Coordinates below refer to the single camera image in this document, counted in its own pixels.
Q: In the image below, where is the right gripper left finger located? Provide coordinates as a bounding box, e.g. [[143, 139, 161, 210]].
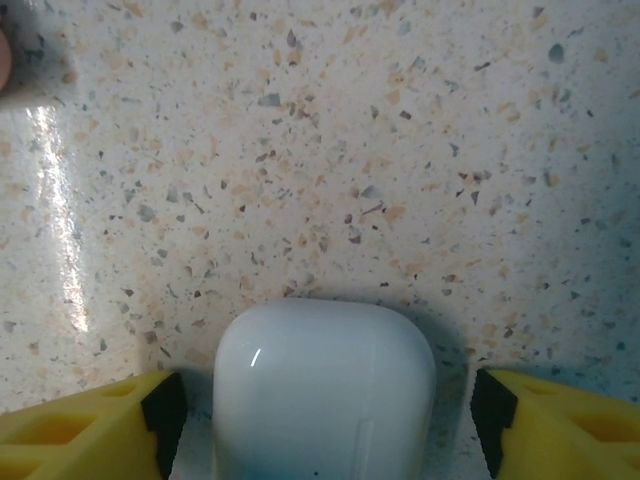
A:
[[0, 369, 189, 480]]

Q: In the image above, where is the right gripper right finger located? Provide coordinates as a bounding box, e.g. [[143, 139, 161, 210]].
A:
[[469, 367, 640, 480]]

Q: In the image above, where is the white earbud case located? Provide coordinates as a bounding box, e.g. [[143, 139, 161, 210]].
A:
[[212, 297, 436, 480]]

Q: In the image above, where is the pink earbud charging case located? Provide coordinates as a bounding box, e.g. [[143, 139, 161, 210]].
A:
[[0, 27, 14, 96]]

